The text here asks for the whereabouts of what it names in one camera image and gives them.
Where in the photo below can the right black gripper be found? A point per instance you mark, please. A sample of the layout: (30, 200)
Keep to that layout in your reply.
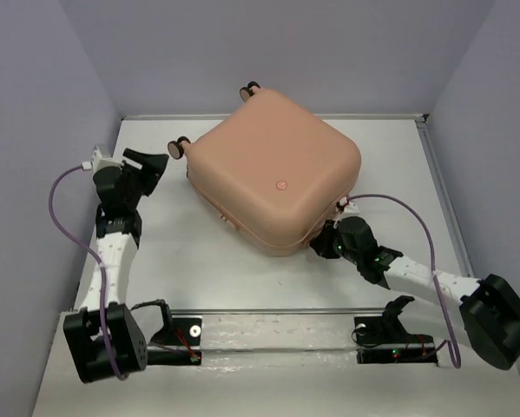
(321, 242)

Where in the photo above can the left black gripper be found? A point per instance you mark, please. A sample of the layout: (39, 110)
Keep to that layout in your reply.
(153, 164)

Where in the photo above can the pink hard-shell suitcase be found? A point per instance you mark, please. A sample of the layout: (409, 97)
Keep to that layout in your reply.
(272, 170)

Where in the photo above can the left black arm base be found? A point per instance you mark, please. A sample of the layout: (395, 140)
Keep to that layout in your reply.
(172, 345)

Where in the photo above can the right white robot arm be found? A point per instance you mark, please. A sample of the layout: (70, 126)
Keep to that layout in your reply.
(482, 314)

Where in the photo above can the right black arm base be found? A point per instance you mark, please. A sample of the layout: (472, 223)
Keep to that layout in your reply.
(382, 339)

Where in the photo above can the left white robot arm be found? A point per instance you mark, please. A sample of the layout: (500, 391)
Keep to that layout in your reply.
(106, 338)

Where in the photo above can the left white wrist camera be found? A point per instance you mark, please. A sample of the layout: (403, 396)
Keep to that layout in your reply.
(100, 159)

